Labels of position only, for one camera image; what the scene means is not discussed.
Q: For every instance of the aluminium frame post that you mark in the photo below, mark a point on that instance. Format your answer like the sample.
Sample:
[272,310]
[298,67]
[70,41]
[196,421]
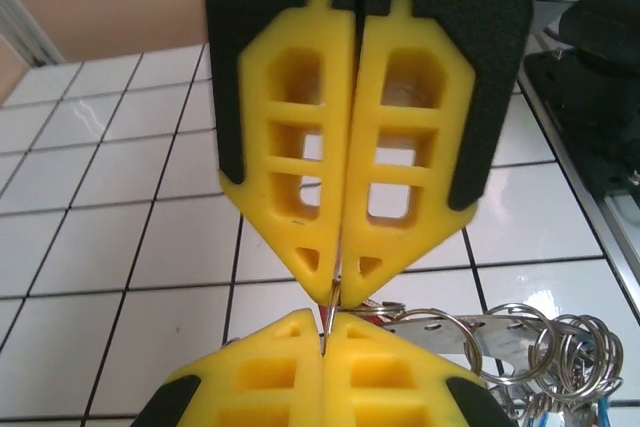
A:
[25,22]

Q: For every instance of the long aluminium base rail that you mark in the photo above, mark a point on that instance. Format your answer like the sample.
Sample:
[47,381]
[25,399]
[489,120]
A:
[620,227]

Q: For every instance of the key with blue tag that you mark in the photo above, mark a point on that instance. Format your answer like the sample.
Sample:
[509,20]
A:
[602,412]

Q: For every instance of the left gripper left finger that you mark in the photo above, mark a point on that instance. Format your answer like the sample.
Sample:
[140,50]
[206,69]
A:
[240,377]

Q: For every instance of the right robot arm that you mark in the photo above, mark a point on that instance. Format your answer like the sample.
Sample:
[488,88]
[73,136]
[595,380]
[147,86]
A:
[610,32]

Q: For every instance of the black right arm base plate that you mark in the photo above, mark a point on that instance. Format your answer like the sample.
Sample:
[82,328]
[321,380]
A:
[600,147]

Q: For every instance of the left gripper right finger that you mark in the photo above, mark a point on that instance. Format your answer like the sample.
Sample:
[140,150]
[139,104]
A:
[400,372]

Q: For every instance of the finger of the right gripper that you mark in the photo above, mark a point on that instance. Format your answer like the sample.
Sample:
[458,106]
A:
[255,197]
[450,237]

